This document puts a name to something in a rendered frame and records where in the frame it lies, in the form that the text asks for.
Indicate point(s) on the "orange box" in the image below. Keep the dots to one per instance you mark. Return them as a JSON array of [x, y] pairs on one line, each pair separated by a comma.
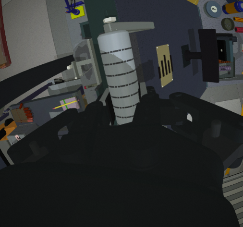
[[10, 129]]

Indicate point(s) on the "purple coin roll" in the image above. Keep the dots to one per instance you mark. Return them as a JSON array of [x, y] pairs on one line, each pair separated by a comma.
[[225, 68]]

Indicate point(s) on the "navy vault door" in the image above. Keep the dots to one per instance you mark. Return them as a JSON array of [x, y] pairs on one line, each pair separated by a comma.
[[151, 10]]

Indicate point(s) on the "navy cart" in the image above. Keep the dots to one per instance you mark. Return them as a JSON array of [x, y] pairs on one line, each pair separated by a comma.
[[43, 105]]

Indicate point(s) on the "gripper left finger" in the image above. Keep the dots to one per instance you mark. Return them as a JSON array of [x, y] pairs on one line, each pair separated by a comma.
[[47, 136]]

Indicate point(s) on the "grey machine with round hopper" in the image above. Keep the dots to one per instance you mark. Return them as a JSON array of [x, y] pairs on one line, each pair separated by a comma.
[[85, 60]]

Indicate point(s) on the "small grey box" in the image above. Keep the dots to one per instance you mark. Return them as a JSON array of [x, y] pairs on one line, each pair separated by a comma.
[[16, 137]]

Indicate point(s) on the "yellow square tag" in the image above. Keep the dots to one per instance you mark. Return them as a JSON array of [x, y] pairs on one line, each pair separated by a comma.
[[80, 12]]

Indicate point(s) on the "black T-lever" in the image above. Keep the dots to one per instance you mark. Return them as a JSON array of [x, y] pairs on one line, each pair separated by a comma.
[[208, 56]]

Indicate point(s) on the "pink notepad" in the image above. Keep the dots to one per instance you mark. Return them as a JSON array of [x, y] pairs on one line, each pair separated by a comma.
[[71, 105]]

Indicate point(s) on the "white latch block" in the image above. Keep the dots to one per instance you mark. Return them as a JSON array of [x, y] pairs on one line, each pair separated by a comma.
[[109, 19]]

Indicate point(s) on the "red stick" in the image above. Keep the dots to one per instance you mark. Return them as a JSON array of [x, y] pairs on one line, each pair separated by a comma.
[[239, 29]]

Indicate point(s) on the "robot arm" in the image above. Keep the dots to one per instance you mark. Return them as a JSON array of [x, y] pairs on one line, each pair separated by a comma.
[[28, 81]]

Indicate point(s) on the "teal open box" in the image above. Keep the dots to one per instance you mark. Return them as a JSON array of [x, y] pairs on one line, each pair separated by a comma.
[[230, 46]]

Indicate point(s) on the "red framed notice board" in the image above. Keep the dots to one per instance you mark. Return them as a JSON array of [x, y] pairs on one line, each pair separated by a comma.
[[3, 41]]

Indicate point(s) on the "grey-blue tape roll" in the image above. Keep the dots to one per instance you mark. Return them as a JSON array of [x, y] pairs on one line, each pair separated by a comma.
[[213, 8]]

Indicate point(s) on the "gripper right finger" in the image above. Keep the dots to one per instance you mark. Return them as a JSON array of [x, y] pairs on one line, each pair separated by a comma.
[[205, 113]]

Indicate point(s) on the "yellow pencil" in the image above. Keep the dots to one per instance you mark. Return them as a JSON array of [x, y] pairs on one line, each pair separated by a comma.
[[64, 105]]

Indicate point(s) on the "orange stick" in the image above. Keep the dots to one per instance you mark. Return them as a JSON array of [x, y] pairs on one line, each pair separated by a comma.
[[238, 19]]

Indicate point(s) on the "dark olive disc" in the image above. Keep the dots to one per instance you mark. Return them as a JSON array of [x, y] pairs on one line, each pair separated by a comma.
[[227, 24]]

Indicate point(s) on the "grey ribbed panel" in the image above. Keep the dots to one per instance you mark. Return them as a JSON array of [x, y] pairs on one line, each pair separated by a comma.
[[234, 192]]

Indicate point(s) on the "grey tray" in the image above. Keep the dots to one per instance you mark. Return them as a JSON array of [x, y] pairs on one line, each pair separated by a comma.
[[64, 88]]

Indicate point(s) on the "orange coin roll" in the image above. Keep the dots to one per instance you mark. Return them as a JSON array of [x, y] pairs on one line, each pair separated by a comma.
[[224, 61]]

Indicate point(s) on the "orange and blue cylinder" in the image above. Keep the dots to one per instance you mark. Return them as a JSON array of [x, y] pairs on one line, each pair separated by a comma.
[[231, 7]]

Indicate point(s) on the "dark green vault body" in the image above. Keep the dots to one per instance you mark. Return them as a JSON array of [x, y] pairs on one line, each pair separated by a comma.
[[95, 3]]

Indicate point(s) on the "brown box of red rolls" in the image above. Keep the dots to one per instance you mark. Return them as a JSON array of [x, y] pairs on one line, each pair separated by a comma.
[[20, 115]]

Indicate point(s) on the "brass slotted plate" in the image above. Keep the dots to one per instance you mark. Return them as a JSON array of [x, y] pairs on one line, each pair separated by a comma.
[[165, 65]]

